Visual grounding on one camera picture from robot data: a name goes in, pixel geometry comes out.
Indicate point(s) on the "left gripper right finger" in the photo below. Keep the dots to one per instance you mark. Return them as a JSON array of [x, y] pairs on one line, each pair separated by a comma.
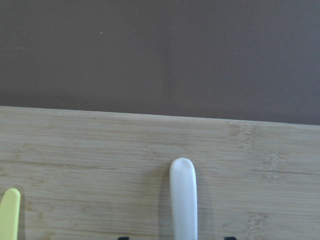
[[229, 238]]

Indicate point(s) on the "white ceramic spoon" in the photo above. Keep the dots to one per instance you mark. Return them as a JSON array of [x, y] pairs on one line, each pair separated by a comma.
[[184, 202]]

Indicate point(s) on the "bamboo cutting board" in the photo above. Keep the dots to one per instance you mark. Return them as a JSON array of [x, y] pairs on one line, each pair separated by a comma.
[[87, 175]]

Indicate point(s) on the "yellow plastic knife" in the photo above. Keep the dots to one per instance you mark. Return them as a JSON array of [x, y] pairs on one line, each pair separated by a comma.
[[9, 214]]

